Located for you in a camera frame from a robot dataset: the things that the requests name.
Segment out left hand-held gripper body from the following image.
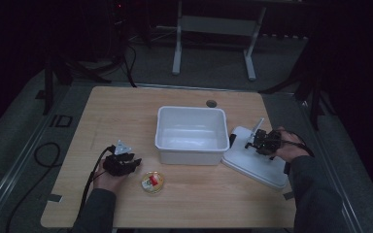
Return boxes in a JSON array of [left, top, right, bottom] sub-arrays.
[[102, 139, 135, 178]]

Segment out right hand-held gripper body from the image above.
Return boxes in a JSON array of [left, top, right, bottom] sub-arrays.
[[248, 117, 284, 157]]

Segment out white box lid black latches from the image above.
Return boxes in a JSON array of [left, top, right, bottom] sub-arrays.
[[220, 125, 289, 191]]

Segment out round clear yellow snack cup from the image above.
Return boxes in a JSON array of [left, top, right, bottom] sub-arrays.
[[141, 171, 165, 195]]

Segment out white plastic storage box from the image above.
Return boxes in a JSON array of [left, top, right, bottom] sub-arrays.
[[154, 105, 230, 166]]

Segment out person's right hand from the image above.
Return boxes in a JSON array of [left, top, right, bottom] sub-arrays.
[[268, 125, 309, 164]]

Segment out person's left hand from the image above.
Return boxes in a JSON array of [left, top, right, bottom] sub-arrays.
[[92, 158, 129, 195]]

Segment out black tripod stand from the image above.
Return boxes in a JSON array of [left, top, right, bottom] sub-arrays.
[[258, 38, 338, 131], [41, 45, 125, 117]]

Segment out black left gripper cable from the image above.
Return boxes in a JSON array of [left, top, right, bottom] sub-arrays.
[[77, 145, 116, 221]]

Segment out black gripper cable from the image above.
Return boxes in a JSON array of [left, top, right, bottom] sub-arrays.
[[77, 145, 116, 221], [283, 129, 316, 158]]

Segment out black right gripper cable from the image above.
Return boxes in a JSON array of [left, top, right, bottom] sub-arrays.
[[283, 129, 316, 158]]

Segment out black floor cable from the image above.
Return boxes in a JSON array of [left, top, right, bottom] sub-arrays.
[[5, 142, 63, 233]]

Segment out black hanging cable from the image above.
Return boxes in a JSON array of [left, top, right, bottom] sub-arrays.
[[121, 41, 139, 88]]

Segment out white metal desk frame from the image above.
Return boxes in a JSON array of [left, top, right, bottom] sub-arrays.
[[171, 0, 268, 83]]

